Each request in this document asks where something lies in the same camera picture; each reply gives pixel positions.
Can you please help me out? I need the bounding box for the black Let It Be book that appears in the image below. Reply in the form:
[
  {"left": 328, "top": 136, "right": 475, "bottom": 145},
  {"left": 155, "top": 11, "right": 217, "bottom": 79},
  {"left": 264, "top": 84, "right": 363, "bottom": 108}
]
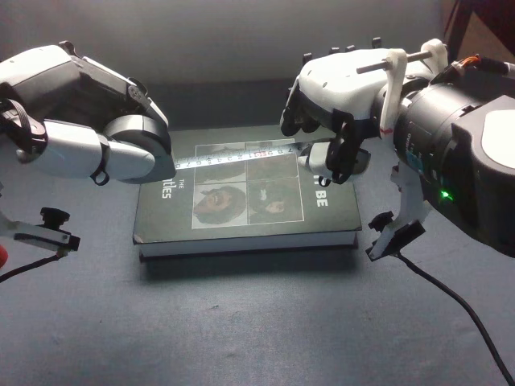
[{"left": 132, "top": 124, "right": 363, "bottom": 262}]

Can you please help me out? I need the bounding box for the black camera cable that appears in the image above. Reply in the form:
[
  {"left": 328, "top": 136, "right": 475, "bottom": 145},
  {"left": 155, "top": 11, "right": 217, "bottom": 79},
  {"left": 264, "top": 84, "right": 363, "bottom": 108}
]
[
  {"left": 0, "top": 253, "right": 65, "bottom": 282},
  {"left": 393, "top": 252, "right": 515, "bottom": 386}
]

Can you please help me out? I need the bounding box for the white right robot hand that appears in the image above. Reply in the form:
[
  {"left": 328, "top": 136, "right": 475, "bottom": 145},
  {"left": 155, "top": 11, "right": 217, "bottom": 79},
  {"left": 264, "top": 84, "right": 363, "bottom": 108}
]
[{"left": 279, "top": 36, "right": 398, "bottom": 186}]

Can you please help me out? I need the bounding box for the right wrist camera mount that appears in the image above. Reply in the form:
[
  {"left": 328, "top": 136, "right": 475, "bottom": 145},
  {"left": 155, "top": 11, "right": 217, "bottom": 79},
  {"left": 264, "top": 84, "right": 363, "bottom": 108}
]
[{"left": 365, "top": 162, "right": 431, "bottom": 262}]

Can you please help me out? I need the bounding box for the grey table cloth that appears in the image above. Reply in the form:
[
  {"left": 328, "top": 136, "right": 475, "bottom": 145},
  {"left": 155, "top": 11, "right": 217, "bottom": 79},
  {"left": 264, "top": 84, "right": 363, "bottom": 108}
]
[{"left": 0, "top": 76, "right": 515, "bottom": 386}]

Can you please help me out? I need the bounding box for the black left camera cable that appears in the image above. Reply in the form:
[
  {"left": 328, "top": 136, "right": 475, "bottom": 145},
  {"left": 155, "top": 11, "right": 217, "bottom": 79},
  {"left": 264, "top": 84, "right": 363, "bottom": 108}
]
[{"left": 0, "top": 253, "right": 65, "bottom": 282}]

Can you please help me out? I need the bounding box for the grey tape measure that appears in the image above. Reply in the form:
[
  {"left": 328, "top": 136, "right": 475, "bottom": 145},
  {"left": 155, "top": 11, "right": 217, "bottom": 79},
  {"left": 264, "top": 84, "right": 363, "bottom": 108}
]
[{"left": 103, "top": 114, "right": 301, "bottom": 184}]

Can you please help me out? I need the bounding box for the brown wooden furniture frame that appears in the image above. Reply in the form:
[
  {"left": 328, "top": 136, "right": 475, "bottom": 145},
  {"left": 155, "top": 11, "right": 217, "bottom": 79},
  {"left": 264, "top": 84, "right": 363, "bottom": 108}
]
[{"left": 442, "top": 0, "right": 515, "bottom": 68}]

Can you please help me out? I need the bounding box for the black right camera cable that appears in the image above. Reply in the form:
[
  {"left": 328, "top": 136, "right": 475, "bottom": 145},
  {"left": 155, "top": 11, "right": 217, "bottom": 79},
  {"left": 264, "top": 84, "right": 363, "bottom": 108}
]
[{"left": 393, "top": 252, "right": 515, "bottom": 386}]

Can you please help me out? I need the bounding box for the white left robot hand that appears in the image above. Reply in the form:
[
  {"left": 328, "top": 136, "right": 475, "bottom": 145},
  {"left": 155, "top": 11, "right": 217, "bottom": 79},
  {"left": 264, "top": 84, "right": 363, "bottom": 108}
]
[{"left": 0, "top": 39, "right": 170, "bottom": 187}]

